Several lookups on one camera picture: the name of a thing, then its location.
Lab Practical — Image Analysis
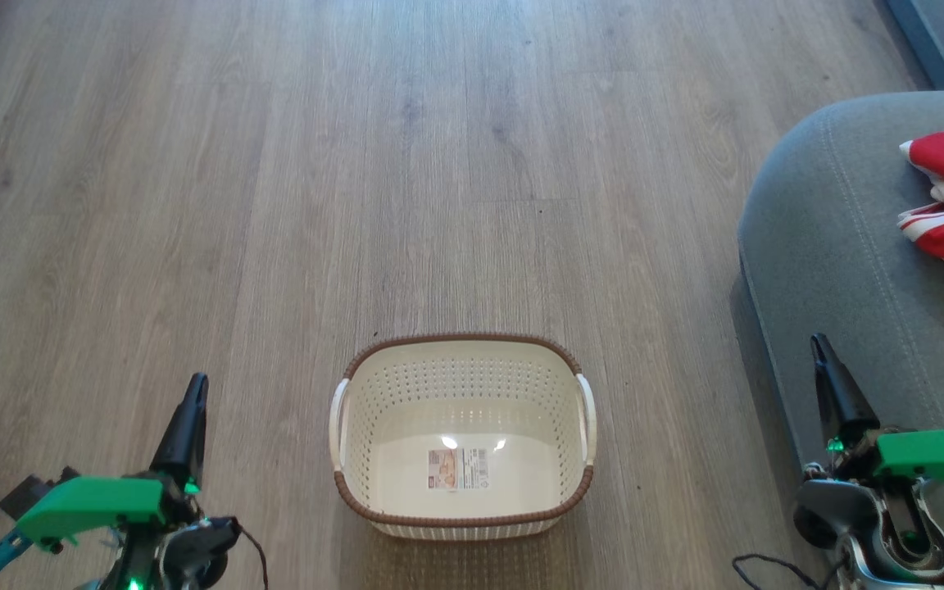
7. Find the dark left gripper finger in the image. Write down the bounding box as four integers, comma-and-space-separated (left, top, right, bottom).
150, 372, 210, 494

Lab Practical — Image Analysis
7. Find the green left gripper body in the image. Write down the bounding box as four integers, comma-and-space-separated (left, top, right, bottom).
16, 476, 167, 547

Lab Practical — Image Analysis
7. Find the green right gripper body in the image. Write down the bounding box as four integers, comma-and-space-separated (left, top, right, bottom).
872, 428, 944, 502

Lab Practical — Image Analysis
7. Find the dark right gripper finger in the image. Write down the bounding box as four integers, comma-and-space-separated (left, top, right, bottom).
809, 332, 882, 449

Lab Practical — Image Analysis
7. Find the grey fabric sofa seat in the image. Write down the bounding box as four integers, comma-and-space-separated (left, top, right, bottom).
737, 90, 944, 476

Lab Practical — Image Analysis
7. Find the cream basket with brown rim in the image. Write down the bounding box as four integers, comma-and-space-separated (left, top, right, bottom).
328, 331, 598, 542

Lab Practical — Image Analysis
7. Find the printed sticker label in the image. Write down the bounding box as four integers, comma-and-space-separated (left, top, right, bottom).
426, 447, 492, 493

